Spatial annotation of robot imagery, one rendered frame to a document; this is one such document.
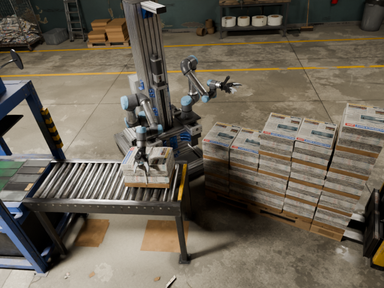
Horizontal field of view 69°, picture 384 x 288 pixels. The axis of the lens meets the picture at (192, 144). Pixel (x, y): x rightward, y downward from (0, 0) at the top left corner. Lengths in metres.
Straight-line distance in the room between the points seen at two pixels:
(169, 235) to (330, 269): 1.54
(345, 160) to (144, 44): 2.01
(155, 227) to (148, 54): 1.79
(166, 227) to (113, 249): 0.57
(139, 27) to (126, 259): 2.20
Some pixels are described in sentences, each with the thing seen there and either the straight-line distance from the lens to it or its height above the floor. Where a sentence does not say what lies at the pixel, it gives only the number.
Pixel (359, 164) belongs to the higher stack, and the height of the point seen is 0.97.
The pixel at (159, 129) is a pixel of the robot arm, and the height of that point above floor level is 1.24.
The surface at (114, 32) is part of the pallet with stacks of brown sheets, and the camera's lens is 8.52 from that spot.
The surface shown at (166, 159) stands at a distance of 2.27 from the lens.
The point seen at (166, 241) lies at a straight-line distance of 3.05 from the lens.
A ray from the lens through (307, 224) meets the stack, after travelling 3.14.
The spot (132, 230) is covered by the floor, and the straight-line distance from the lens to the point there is 3.21.
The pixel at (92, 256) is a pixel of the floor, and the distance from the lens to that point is 3.17.
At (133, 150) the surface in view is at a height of 1.04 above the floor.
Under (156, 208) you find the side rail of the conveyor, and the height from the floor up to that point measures 0.77.
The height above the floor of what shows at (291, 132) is 1.07.
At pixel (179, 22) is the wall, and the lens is 9.14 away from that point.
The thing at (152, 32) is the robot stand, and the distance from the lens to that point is 2.86.
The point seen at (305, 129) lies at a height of 1.07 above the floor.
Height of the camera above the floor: 2.52
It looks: 38 degrees down
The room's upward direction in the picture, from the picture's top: 5 degrees counter-clockwise
